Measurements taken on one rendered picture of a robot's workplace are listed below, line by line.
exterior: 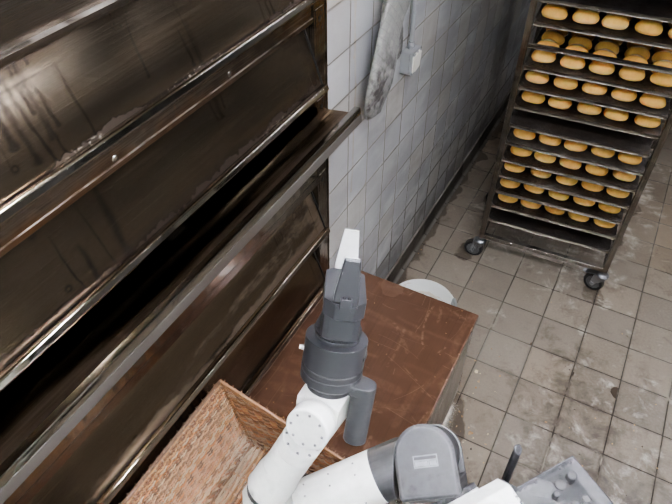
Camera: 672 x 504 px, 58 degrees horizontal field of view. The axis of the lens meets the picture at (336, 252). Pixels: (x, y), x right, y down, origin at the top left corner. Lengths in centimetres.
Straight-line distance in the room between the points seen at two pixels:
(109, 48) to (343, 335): 63
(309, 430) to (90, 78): 66
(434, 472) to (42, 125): 80
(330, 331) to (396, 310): 147
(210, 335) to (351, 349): 88
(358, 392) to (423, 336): 135
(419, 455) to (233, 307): 86
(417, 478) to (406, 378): 109
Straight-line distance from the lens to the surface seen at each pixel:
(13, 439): 114
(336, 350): 83
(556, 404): 287
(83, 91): 110
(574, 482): 106
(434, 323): 224
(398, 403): 203
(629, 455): 285
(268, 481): 101
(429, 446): 101
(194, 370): 166
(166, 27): 123
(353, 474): 106
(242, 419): 188
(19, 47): 101
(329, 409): 88
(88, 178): 115
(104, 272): 122
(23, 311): 115
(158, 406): 160
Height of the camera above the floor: 230
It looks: 44 degrees down
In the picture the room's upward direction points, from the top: straight up
